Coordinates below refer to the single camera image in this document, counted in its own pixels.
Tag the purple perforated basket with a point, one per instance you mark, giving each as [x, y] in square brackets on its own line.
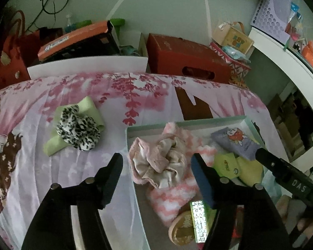
[268, 13]

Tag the orange lidded box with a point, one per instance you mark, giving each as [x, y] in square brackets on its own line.
[75, 35]

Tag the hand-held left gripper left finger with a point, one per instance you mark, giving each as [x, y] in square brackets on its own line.
[113, 179]

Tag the leopard print scrunchie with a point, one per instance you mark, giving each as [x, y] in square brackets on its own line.
[78, 130]

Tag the green container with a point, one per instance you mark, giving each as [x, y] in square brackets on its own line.
[83, 24]

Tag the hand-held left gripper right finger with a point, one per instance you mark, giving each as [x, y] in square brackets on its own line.
[206, 185]

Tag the blue face mask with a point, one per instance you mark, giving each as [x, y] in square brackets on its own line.
[270, 187]

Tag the red patterned box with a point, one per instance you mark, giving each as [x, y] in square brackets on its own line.
[237, 69]

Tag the person's right hand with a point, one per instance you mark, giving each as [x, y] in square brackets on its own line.
[306, 226]

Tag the small yellow gift bag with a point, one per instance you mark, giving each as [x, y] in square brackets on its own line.
[237, 40]

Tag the printed pink blanket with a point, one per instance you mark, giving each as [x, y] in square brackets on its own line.
[146, 96]

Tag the red handbag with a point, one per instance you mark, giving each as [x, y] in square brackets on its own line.
[13, 57]

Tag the yellow sponge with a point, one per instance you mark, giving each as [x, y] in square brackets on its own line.
[250, 172]

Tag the clear bottle blue liquid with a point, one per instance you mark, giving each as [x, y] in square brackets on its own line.
[69, 26]

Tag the green tissue packet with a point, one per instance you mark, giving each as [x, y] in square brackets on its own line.
[225, 165]
[199, 221]

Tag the purple cartoon packet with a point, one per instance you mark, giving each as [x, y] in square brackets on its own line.
[234, 140]

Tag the white headboard panel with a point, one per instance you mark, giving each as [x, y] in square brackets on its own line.
[94, 66]

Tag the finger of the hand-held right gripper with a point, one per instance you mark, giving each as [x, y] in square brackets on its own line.
[271, 162]

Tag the light blue packet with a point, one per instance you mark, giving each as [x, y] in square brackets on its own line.
[233, 52]

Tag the red cardboard box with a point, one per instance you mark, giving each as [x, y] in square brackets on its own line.
[177, 54]

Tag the white shelf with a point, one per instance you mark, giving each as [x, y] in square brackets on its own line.
[289, 54]

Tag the light green cloth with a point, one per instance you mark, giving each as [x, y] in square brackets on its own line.
[88, 105]

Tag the teal cardboard tray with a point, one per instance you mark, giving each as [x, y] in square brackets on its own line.
[151, 229]

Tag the pink scrunchie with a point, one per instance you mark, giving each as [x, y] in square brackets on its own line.
[156, 158]

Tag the pink white knitted cloth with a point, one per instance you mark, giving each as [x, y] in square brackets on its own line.
[172, 203]

